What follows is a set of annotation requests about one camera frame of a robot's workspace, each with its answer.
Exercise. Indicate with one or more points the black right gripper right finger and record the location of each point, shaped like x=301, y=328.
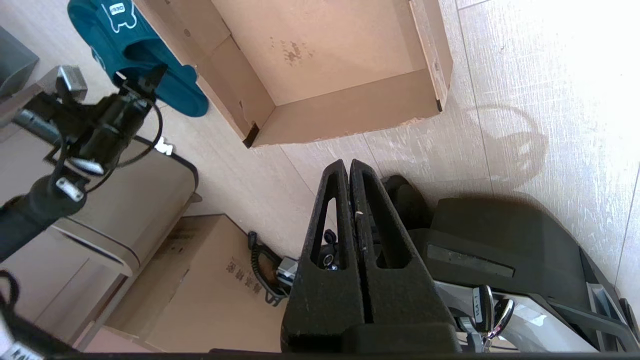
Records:
x=400, y=300

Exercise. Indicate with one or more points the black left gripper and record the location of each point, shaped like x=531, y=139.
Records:
x=115, y=127

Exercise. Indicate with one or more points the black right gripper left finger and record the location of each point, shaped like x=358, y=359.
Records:
x=325, y=300

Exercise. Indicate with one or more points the dark teal rubber slipper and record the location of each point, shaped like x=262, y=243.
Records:
x=100, y=64
x=170, y=85

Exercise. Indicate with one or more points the brown cardboard shoe box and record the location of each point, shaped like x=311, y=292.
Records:
x=325, y=55

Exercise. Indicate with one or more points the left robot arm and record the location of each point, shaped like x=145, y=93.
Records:
x=30, y=215

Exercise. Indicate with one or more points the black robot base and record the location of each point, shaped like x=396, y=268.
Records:
x=500, y=235

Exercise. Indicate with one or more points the silver metal plug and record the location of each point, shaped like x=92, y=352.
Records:
x=288, y=270

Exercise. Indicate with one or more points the white crumpled tissue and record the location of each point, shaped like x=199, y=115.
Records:
x=164, y=146

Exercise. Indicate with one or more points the brown cardboard carton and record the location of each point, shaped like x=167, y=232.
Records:
x=210, y=290

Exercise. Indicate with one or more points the brown plastic trash bin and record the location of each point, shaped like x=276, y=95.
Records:
x=150, y=200

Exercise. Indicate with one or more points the dark gray dustpan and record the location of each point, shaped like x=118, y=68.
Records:
x=15, y=65

